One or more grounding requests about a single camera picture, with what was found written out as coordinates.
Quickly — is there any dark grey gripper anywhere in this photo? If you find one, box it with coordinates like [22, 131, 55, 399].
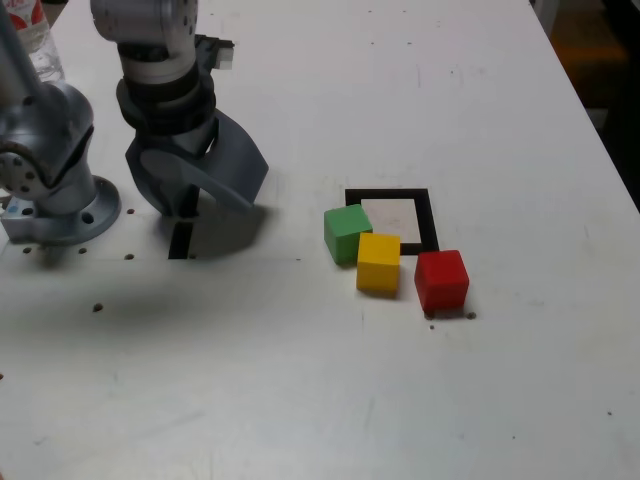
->
[124, 115, 270, 218]

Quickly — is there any green cube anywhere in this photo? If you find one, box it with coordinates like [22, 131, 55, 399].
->
[323, 203, 374, 266]

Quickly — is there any yellow cube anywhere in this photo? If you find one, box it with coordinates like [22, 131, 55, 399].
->
[356, 232, 402, 300]

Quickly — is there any red cube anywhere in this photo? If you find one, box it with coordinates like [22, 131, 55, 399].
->
[413, 249, 471, 314]

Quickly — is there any black tape square outline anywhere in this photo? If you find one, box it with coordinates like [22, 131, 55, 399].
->
[344, 187, 440, 257]

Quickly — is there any black tape strip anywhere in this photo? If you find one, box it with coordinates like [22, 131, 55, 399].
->
[168, 184, 201, 260]

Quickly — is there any clear plastic bottle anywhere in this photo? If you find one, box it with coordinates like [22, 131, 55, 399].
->
[7, 0, 66, 84]

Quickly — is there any orange background box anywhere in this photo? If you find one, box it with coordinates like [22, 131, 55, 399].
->
[549, 19, 629, 66]

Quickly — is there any small grey gripper camera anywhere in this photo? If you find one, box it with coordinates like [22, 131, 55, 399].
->
[195, 34, 236, 71]

